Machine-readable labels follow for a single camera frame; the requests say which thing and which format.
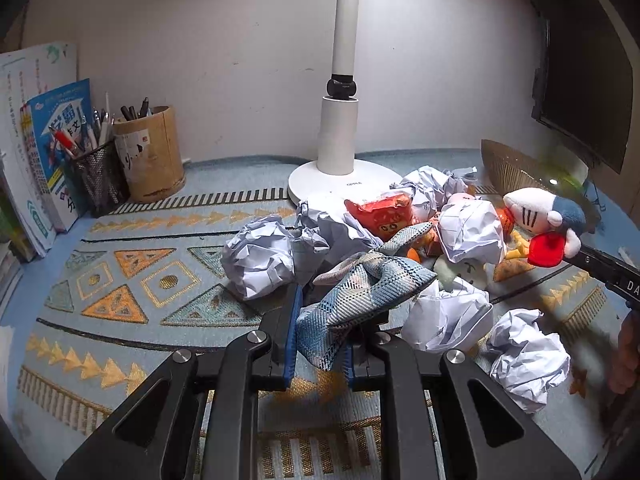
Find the red snack packet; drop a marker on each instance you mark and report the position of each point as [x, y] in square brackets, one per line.
[382, 212]

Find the stack of books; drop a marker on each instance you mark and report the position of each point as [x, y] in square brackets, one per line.
[12, 240]

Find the person's right hand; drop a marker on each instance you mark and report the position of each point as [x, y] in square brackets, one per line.
[627, 355]

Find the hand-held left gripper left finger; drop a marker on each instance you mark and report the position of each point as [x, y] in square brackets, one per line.
[287, 365]

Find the blue workbook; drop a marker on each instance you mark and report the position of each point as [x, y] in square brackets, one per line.
[52, 160]

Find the bamboo pen holder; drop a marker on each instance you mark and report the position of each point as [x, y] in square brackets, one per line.
[152, 160]

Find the blue plaid cloth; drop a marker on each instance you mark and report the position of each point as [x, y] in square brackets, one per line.
[365, 285]

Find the white and blue bird plush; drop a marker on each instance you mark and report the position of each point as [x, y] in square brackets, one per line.
[530, 210]

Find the three-ball dumpling plush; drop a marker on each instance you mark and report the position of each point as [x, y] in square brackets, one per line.
[462, 275]

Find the white book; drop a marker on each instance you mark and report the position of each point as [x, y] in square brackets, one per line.
[30, 85]

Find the dark pen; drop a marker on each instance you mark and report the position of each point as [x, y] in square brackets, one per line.
[125, 113]
[134, 112]
[145, 107]

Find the black monitor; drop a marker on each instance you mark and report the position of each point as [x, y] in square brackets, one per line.
[580, 60]

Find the woven basket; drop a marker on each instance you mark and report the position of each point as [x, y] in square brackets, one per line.
[520, 170]

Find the pile of paper balls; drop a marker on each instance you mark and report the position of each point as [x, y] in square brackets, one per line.
[260, 260]

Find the orange plush piece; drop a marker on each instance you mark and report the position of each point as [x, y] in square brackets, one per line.
[422, 252]

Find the black mesh pen holder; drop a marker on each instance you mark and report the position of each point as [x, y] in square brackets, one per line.
[97, 180]

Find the white desk lamp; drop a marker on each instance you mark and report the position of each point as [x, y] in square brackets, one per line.
[340, 125]

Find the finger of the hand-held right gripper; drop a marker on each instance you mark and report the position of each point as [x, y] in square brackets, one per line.
[595, 262]

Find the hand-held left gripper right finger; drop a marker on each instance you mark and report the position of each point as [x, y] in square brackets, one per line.
[350, 372]

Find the bunch of coloured pens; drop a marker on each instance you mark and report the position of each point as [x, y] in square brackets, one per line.
[80, 135]

